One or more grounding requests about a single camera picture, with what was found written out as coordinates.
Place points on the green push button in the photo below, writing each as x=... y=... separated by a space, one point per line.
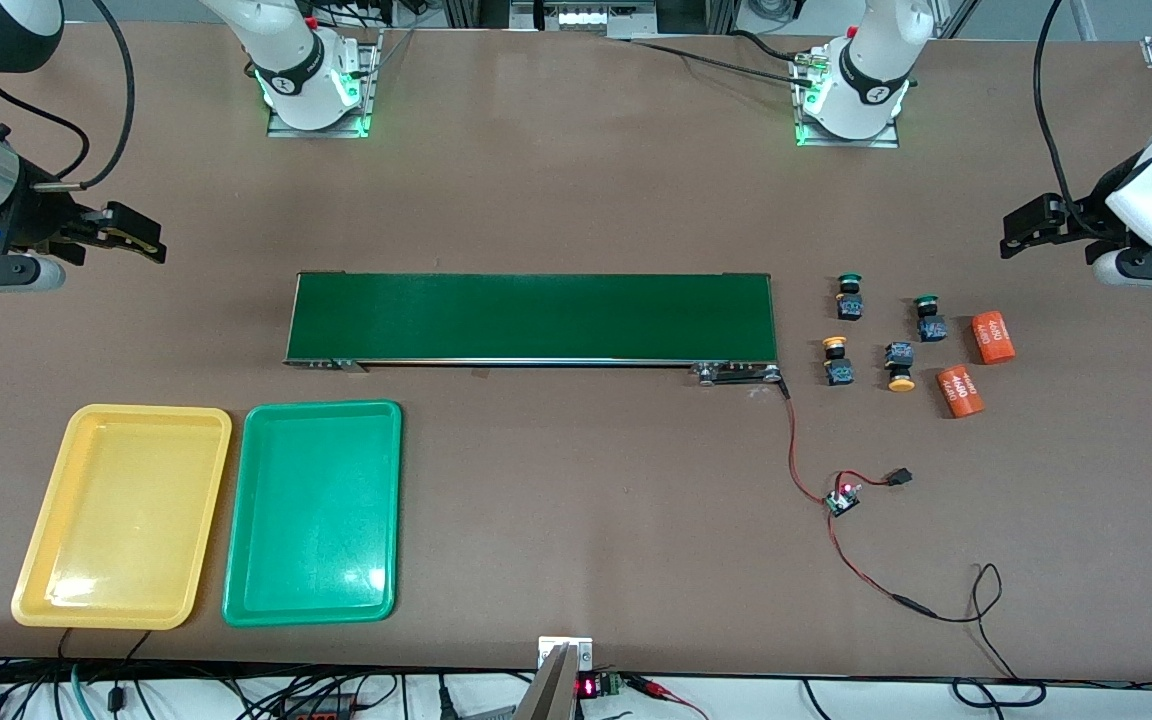
x=932 y=327
x=850 y=305

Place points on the red digit display module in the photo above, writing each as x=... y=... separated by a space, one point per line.
x=588 y=687

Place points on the green conveyor belt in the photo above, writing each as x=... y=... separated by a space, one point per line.
x=536 y=315

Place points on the yellow plastic tray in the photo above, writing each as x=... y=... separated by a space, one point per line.
x=121 y=520

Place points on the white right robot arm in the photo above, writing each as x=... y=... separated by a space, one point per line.
x=286 y=40

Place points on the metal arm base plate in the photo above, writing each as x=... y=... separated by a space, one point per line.
x=846 y=142
x=368 y=100

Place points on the green plastic tray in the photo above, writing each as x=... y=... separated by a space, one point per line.
x=316 y=510

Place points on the red alligator clip lead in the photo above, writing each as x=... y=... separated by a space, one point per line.
x=651 y=686

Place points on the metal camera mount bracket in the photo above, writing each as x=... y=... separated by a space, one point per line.
x=581 y=648

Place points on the small motor controller board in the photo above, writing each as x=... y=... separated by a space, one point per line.
x=844 y=500

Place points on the orange 4680 cylinder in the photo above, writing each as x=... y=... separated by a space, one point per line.
x=993 y=338
x=960 y=392

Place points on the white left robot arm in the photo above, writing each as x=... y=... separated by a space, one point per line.
x=866 y=60

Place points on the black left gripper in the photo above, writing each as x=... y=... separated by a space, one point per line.
x=1073 y=216

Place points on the yellow push button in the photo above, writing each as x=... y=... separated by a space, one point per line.
x=900 y=353
x=838 y=372

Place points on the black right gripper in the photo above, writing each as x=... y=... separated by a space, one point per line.
x=39 y=213

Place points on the grey camera pole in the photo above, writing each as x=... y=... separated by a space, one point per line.
x=548 y=695

